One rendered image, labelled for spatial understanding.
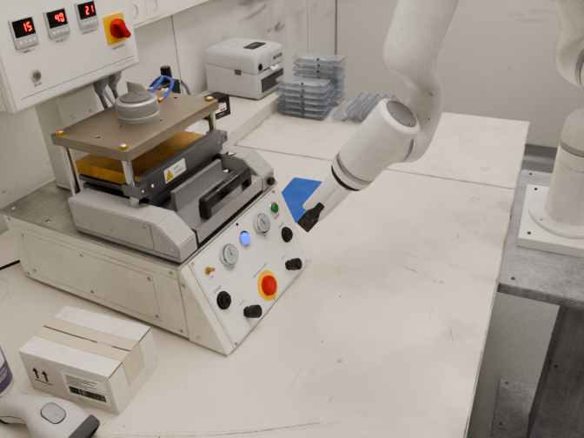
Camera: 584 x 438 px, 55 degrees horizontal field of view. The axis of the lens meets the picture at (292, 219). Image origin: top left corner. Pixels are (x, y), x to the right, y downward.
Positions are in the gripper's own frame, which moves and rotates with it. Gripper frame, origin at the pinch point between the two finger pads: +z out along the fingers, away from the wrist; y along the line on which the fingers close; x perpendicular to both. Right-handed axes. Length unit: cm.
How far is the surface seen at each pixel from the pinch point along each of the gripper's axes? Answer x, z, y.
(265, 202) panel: -9.1, 3.0, 1.4
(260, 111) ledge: -39, 38, -70
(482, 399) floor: 81, 52, -51
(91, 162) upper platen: -37.6, 7.0, 20.9
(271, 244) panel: -2.4, 6.9, 5.4
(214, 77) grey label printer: -62, 47, -78
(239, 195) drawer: -13.0, -0.9, 9.2
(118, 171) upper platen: -31.4, 2.6, 21.9
